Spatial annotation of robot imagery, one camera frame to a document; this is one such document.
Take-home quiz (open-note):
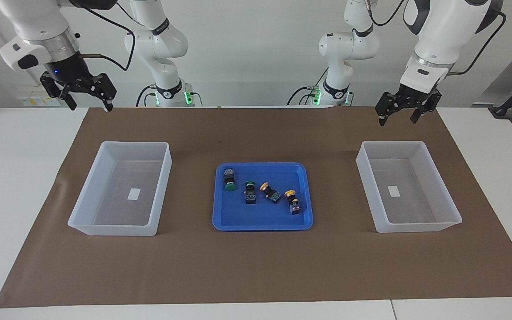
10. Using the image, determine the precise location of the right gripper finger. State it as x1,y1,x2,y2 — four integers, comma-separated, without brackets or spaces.
88,73,117,112
40,73,79,111

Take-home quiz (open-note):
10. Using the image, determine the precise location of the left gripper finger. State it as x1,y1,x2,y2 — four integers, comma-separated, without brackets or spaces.
409,89,442,124
375,89,412,126

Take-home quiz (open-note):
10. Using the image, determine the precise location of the yellow push button switch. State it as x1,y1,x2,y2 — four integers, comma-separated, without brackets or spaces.
260,182,282,204
284,190,301,215

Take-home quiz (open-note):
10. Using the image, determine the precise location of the translucent white plastic box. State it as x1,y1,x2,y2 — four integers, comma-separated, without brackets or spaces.
356,141,463,233
68,141,173,236

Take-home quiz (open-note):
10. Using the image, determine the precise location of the blue plastic tray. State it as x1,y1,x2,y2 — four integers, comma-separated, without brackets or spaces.
212,162,314,232

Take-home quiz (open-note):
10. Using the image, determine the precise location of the brown paper mat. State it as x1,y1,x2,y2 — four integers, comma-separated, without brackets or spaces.
0,106,512,308

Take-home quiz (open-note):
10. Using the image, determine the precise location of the white wall outlet box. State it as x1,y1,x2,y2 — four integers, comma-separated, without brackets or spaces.
17,91,68,107

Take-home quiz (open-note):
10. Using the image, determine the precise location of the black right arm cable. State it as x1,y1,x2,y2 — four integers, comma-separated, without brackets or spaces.
76,0,136,72

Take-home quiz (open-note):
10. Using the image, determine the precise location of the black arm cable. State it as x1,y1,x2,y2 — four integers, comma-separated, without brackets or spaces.
76,0,136,72
365,0,508,76

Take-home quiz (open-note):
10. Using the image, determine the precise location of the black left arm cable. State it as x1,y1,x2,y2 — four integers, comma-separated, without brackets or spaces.
365,0,508,76

